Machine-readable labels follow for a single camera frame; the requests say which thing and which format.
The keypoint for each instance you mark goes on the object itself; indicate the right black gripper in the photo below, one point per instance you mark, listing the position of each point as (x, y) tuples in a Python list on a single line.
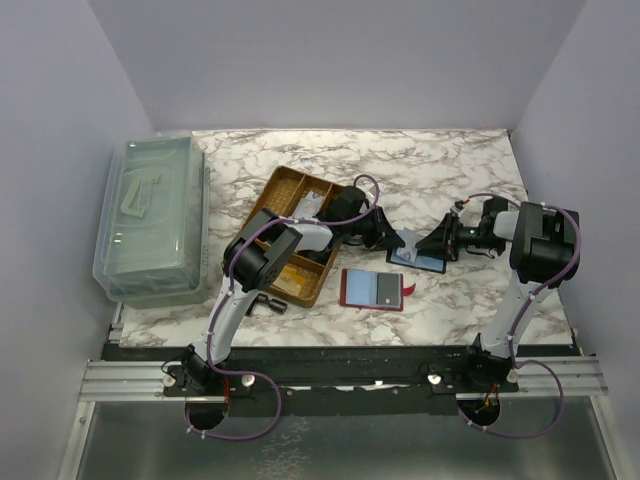
[(450, 236)]

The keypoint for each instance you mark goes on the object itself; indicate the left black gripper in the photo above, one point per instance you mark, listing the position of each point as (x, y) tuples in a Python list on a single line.
[(378, 228)]

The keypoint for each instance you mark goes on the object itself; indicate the red card holder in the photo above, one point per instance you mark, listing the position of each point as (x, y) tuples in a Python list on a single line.
[(358, 290)]

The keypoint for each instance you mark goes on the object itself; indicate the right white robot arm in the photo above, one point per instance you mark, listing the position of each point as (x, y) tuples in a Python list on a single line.
[(544, 245)]

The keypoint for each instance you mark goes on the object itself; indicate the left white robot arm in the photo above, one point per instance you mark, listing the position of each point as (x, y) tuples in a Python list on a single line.
[(214, 345)]

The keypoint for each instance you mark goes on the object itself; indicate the grey VIP card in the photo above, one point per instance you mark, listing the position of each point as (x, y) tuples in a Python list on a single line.
[(389, 290)]

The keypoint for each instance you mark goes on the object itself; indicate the silver cards in tray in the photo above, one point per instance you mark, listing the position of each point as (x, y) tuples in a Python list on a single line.
[(309, 205)]

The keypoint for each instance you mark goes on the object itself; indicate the gold cards in tray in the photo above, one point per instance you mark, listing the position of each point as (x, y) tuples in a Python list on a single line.
[(290, 281)]

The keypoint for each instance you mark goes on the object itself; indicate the woven wicker organizer tray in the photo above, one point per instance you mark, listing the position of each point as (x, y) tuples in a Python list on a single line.
[(269, 241)]

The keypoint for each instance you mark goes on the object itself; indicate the black T-shaped tool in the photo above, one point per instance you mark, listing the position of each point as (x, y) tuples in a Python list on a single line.
[(275, 305)]

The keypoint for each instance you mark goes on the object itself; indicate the clear plastic storage box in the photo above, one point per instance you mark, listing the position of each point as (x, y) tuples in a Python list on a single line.
[(151, 249)]

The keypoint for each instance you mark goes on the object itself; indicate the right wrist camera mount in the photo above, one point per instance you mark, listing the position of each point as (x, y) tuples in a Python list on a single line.
[(458, 207)]

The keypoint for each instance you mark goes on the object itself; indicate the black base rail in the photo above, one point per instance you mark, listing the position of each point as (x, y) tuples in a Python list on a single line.
[(255, 381)]

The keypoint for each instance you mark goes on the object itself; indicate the aluminium frame rail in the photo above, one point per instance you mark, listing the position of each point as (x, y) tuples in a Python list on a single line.
[(123, 381)]

